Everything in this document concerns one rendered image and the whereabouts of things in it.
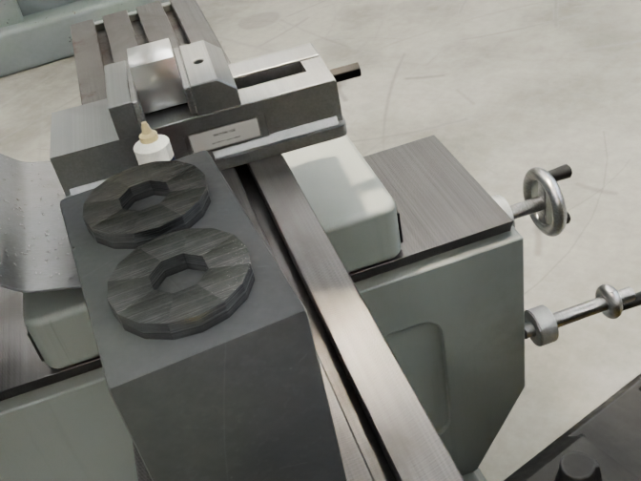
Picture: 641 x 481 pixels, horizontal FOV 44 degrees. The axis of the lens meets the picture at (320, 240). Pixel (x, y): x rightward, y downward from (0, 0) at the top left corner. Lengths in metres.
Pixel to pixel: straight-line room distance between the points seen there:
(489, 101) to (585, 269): 0.93
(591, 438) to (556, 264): 1.17
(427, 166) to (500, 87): 1.72
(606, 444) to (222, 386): 0.63
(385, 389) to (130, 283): 0.25
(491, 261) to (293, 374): 0.69
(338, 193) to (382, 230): 0.08
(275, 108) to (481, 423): 0.68
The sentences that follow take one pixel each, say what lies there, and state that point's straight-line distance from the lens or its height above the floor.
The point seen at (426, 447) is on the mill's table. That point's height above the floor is 0.90.
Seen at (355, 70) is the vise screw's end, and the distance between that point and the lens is 1.03.
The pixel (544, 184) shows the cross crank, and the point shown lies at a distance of 1.31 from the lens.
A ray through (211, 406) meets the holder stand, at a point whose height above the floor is 1.05.
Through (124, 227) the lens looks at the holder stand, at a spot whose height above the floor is 1.10.
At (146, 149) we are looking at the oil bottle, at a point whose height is 0.99.
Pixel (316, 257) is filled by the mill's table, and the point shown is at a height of 0.90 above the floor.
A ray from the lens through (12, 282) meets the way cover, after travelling 0.99.
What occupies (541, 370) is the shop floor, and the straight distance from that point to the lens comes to 1.90.
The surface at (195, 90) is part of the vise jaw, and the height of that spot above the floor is 1.01.
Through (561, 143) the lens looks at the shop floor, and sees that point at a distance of 2.64.
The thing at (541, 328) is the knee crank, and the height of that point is 0.50.
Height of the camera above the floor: 1.40
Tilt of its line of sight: 37 degrees down
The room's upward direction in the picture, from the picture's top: 12 degrees counter-clockwise
